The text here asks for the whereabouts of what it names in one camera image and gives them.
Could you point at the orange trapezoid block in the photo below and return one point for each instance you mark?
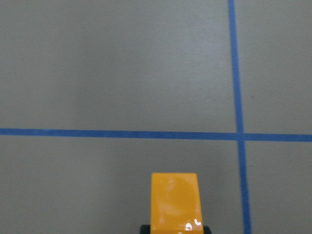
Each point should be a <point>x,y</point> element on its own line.
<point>175,204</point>

